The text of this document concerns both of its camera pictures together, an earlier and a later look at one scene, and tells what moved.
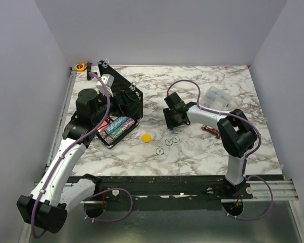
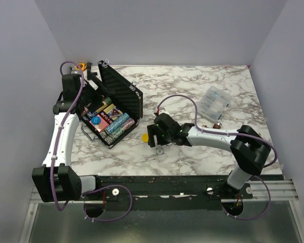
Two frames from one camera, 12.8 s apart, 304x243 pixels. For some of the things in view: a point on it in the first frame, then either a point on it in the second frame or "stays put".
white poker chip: [159, 151] stays put
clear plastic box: [216, 98] stays put
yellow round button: [146, 137] stays put
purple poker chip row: [129, 123] stays put
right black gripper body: [177, 123] to [166, 138]
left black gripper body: [114, 108] to [89, 95]
